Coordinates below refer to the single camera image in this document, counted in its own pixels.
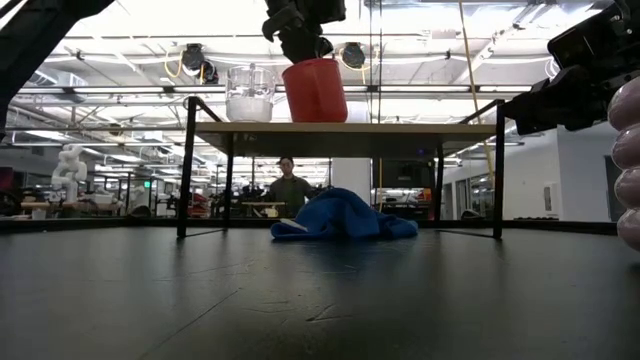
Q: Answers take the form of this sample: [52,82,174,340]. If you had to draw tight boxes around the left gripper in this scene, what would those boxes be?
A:
[261,0,347,65]

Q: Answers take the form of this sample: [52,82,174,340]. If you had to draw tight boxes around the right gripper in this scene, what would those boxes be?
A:
[502,0,640,137]

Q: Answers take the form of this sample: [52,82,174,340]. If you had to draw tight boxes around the red mug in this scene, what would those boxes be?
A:
[281,57,349,124]

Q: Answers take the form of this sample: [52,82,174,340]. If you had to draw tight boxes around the large lilac ribbed mug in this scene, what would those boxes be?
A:
[606,77,640,252]

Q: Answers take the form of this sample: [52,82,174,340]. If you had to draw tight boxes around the small clear glass mug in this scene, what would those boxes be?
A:
[224,63,277,124]

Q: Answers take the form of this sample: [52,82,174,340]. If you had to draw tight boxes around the wooden shelf with black legs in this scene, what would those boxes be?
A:
[175,95,507,241]

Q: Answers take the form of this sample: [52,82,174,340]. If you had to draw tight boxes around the white column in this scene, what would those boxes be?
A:
[330,158,374,203]

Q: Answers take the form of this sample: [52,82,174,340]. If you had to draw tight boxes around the person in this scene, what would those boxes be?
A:
[267,156,315,220]

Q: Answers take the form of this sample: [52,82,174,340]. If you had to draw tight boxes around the blue cloth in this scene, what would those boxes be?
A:
[270,187,420,242]

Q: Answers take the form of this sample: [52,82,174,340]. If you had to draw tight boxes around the white robot figure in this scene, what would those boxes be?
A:
[50,144,89,205]

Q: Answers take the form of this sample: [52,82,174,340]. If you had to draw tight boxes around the black ceiling cable reel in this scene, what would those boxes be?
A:
[340,41,367,71]
[180,43,220,86]

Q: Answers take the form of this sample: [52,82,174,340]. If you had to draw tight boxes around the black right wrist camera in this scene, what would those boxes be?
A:
[546,22,609,71]

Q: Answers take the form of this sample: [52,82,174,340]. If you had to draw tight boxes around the black vertical frame post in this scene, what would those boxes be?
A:
[368,0,385,92]

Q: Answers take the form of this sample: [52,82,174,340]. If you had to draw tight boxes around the yellow cable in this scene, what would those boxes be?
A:
[456,0,497,187]

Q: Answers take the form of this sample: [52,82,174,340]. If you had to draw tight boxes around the black table frame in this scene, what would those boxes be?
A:
[0,217,620,236]

